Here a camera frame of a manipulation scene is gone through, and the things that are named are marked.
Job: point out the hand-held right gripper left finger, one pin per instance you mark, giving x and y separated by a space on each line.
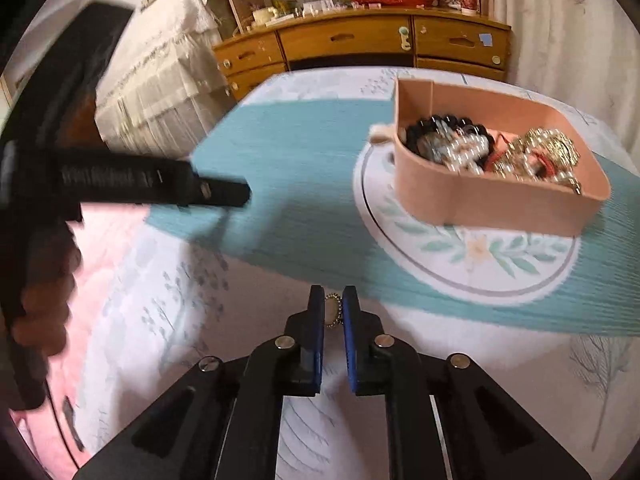
315 345

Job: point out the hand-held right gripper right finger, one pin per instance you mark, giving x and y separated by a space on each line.
351 345

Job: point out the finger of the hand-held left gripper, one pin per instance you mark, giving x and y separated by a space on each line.
150 180

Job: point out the pink plastic box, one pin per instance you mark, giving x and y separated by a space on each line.
500 205

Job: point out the person's left hand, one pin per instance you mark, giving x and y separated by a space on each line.
47 310

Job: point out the pink blanket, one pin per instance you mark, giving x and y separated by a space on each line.
105 270

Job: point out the tree print tablecloth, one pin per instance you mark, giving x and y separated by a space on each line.
280 240

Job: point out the cream lace furniture cover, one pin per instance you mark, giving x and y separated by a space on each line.
160 60

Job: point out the cream desk ornament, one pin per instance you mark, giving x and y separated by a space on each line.
264 16

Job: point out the wooden desk with drawers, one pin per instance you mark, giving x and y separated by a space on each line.
345 37

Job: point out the green drawer hook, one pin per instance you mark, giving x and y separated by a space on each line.
404 40

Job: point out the blue sticker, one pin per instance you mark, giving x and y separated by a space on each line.
485 39

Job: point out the white leaf print curtain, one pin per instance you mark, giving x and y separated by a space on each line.
565 35

